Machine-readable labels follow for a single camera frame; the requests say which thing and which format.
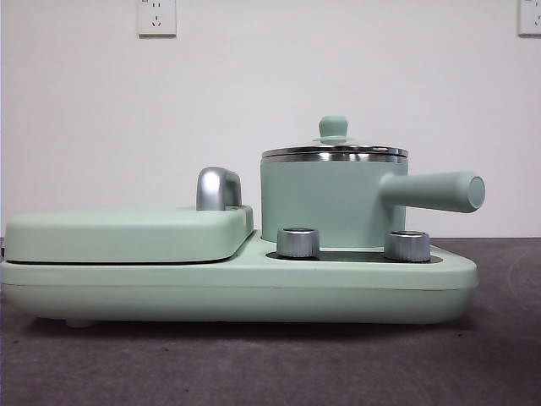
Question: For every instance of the glass lid with mint knob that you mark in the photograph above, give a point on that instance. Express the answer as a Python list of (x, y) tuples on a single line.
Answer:
[(333, 127)]

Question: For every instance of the mint green steamer pot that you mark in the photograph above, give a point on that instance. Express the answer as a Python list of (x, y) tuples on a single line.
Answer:
[(321, 199)]

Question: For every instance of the silver control knob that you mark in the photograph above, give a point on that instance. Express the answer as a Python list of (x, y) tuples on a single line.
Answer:
[(298, 243), (406, 246)]

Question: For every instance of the mint green breakfast machine base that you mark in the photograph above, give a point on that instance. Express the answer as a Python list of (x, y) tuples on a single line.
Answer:
[(169, 292)]

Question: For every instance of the mint green griddle cover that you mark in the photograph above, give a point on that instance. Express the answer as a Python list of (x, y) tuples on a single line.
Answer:
[(118, 237)]

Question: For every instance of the white wall socket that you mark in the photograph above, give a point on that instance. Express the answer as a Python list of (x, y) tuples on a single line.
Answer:
[(530, 19), (156, 19)]

